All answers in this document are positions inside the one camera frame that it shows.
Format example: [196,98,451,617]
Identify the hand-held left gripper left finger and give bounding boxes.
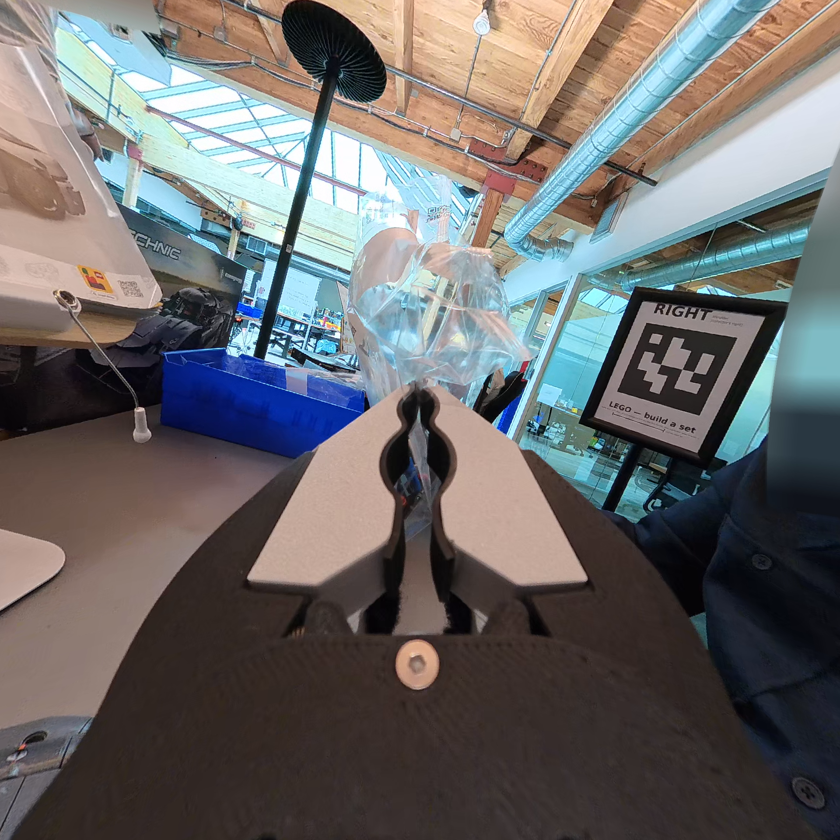
[246,386,427,635]

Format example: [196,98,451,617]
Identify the person's torso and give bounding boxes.
[702,440,840,840]

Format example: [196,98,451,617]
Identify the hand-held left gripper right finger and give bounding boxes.
[419,387,589,634]

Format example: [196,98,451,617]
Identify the black office chair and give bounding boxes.
[472,369,528,427]

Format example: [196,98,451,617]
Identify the white metal book stand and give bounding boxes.
[0,289,165,614]

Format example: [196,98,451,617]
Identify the blue plastic bin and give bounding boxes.
[159,349,366,459]

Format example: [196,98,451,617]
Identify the black pole with round disc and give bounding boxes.
[253,0,388,361]

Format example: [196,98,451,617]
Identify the person's right forearm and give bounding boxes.
[604,512,708,614]

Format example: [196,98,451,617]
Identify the white ceiling unit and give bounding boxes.
[56,0,173,85]

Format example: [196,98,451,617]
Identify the black framed marker sign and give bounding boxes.
[579,287,788,513]

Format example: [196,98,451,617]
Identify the black lego set box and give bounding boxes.
[85,203,249,408]

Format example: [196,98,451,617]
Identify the lego instruction booklet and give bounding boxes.
[0,0,163,309]

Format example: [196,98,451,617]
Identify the clear bag of lego parts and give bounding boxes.
[346,174,532,526]

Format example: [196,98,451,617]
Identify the silver ventilation duct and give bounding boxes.
[504,0,782,262]

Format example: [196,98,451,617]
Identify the lego car model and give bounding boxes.
[0,715,93,840]

